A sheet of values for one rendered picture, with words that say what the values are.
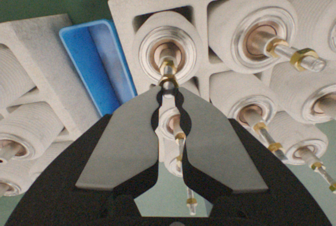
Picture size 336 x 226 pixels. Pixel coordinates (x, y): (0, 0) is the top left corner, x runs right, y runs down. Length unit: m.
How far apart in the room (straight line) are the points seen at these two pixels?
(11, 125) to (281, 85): 0.49
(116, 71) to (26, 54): 0.23
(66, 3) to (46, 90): 0.23
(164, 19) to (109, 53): 0.31
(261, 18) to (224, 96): 0.12
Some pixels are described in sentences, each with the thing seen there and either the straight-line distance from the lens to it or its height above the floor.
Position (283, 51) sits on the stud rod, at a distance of 0.19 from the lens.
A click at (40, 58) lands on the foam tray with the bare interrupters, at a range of 0.39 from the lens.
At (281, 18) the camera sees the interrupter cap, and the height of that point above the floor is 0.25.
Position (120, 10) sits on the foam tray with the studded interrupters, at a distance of 0.28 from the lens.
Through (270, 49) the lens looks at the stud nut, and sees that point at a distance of 0.20.
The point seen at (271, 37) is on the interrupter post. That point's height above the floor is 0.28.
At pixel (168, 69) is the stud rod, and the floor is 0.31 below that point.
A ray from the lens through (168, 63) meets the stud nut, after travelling 0.17.
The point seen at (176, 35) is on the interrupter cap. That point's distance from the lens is 0.20.
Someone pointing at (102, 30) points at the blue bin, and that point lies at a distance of 0.48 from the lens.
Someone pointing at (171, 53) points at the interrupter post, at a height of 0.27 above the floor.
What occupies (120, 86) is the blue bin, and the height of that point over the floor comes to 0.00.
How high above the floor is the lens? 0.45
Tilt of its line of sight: 57 degrees down
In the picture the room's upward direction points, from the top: 179 degrees clockwise
